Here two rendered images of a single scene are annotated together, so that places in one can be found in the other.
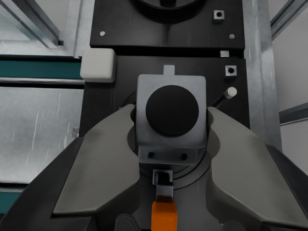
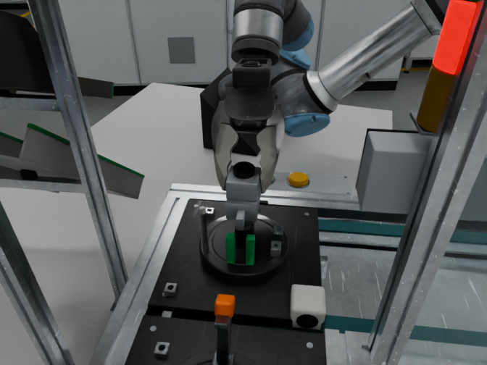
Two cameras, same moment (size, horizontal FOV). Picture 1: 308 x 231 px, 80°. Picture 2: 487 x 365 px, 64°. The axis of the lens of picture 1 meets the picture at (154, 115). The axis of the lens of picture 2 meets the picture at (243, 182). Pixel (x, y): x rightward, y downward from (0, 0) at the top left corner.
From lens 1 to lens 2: 0.50 m
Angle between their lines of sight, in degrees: 66
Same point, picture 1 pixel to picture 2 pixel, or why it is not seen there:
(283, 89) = (82, 337)
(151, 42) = (248, 329)
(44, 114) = (374, 301)
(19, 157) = (385, 267)
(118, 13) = not seen: outside the picture
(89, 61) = (315, 298)
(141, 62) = (261, 309)
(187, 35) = (205, 334)
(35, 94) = not seen: hidden behind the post
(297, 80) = not seen: hidden behind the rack
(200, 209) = (222, 210)
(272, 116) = (142, 261)
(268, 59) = (119, 308)
